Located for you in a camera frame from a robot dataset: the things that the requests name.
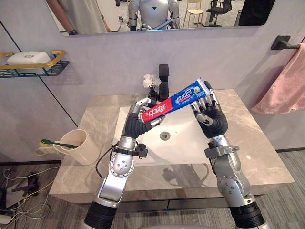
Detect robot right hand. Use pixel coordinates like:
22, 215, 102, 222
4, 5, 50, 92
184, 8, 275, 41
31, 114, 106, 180
191, 81, 228, 139

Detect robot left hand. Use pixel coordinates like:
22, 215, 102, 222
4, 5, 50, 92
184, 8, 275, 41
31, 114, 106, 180
123, 97, 167, 139

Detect red blue toothpaste tube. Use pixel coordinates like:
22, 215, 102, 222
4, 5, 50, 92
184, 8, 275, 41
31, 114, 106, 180
139, 77, 208, 124

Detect marble washtable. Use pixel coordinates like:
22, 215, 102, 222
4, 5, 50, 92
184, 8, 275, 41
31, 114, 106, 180
49, 89, 296, 205

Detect white sink basin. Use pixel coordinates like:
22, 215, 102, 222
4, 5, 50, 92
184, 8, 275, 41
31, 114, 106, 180
112, 104, 215, 165

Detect white flowers in black vase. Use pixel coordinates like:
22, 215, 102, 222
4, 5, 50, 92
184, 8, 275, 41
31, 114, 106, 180
142, 73, 162, 101

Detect black faucet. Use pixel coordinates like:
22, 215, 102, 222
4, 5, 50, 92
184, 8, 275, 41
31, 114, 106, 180
158, 63, 171, 102

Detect cream plastic cup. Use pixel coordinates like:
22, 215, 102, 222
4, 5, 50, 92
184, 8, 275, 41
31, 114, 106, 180
52, 129, 101, 166

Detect pink towel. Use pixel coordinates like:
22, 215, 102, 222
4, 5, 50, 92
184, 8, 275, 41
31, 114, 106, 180
250, 42, 305, 115

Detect green yellow toothbrush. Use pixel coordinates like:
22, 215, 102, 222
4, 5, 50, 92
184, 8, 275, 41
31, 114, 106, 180
39, 139, 79, 149

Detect black towel bar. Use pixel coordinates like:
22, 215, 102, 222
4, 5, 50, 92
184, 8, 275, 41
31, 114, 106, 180
271, 35, 301, 51

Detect black floor device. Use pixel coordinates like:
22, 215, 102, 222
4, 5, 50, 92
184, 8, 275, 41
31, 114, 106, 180
11, 172, 40, 197

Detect white soap box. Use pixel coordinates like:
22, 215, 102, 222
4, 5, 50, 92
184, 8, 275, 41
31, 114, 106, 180
6, 51, 51, 74

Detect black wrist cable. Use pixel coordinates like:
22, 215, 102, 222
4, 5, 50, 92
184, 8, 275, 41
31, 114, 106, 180
95, 142, 120, 179

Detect wall mirror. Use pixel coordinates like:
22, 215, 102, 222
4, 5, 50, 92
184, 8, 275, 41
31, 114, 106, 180
45, 0, 276, 37

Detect yellow green cable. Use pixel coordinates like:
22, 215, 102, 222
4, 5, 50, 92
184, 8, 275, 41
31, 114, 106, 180
22, 166, 60, 203

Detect black gold wall shelf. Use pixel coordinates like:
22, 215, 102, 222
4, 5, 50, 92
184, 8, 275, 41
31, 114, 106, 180
0, 50, 71, 79

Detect white cable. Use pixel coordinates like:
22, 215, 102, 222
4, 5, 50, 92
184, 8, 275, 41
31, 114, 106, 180
2, 168, 51, 226

